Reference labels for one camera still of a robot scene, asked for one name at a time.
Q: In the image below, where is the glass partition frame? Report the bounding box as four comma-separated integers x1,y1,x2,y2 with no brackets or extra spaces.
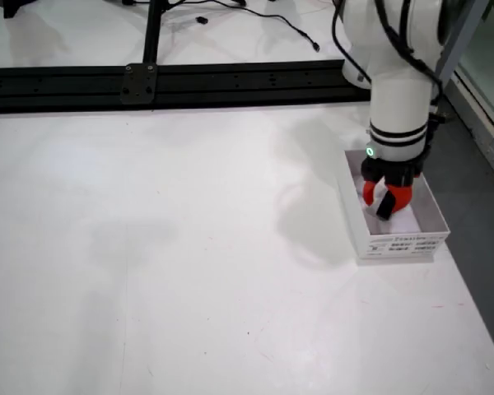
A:
434,0,494,187

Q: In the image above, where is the white cardboard bin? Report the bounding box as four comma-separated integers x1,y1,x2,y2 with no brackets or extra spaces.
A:
338,148,452,266

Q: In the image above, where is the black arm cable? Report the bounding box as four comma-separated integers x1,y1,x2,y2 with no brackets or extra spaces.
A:
331,0,445,113

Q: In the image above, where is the black cable with plug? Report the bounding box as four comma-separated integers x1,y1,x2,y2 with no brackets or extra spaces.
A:
160,0,322,54

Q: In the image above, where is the black aluminium rail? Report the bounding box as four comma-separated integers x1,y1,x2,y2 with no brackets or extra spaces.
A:
0,58,372,115

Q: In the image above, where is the black stand foot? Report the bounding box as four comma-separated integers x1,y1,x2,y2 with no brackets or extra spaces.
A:
0,0,39,20

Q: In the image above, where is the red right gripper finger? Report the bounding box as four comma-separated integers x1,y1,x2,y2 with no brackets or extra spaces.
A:
361,179,380,208

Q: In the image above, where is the black bracket plate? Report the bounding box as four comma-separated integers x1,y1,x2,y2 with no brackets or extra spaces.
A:
119,63,158,105

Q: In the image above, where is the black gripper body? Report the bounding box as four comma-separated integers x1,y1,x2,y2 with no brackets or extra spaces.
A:
359,154,427,188

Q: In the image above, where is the black upright post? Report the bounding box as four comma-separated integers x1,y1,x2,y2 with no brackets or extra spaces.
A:
142,0,170,67

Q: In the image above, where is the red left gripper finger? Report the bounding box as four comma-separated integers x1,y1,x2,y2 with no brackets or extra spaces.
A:
384,184,414,216

